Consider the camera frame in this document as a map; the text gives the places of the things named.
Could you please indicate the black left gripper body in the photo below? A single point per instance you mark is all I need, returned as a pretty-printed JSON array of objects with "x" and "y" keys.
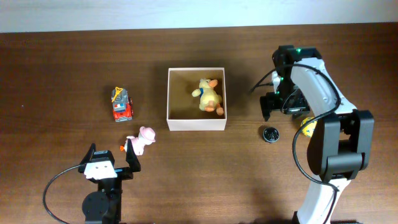
[{"x": 123, "y": 173}]

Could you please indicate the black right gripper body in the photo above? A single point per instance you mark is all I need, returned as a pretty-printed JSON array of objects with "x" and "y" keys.
[{"x": 272, "y": 101}]

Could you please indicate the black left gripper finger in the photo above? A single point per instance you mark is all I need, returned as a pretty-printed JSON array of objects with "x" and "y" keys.
[
  {"x": 131, "y": 158},
  {"x": 89, "y": 154}
]

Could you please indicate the small black round lid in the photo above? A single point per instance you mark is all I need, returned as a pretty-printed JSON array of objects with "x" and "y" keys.
[{"x": 270, "y": 134}]

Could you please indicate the red grey toy truck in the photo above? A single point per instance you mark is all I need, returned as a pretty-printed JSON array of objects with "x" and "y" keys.
[{"x": 122, "y": 105}]

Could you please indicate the yellow plush duck toy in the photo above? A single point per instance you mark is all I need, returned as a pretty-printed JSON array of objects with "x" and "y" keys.
[{"x": 209, "y": 99}]

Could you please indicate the pink cardboard box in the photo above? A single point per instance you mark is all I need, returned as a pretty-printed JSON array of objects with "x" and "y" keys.
[{"x": 183, "y": 113}]

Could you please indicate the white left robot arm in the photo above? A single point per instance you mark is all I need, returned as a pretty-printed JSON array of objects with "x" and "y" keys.
[{"x": 104, "y": 205}]

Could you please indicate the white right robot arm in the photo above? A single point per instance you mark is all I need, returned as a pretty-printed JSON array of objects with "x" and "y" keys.
[{"x": 340, "y": 145}]

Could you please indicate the pink white toy duck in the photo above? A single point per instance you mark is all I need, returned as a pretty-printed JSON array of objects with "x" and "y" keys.
[{"x": 146, "y": 137}]

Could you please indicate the yellow ball with blue letters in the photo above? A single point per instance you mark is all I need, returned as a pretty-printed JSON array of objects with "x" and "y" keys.
[{"x": 309, "y": 128}]

